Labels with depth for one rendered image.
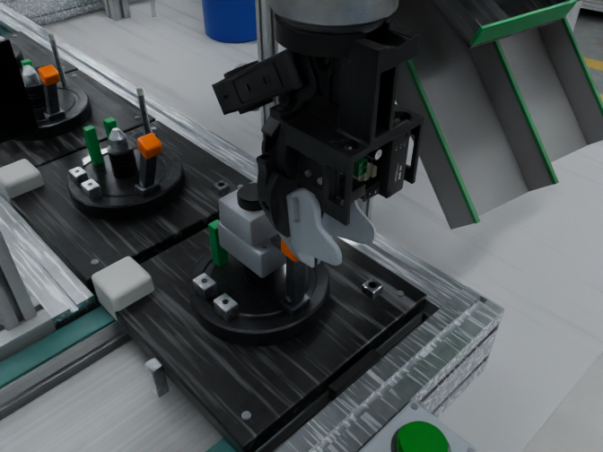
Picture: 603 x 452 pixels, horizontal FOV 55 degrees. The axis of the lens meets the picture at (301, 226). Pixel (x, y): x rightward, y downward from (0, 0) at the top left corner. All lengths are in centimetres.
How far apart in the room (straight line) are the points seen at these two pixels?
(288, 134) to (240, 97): 6
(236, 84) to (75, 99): 55
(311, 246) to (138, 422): 25
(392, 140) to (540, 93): 47
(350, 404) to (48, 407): 28
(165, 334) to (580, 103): 59
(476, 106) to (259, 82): 37
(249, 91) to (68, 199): 40
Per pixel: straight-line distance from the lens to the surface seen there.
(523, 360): 71
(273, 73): 38
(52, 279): 68
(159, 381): 56
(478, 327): 59
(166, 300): 59
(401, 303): 58
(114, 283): 59
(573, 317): 78
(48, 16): 167
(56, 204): 75
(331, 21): 32
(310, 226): 42
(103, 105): 96
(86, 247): 68
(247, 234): 50
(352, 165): 34
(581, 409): 70
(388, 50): 33
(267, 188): 40
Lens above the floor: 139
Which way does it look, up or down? 39 degrees down
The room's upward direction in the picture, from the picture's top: straight up
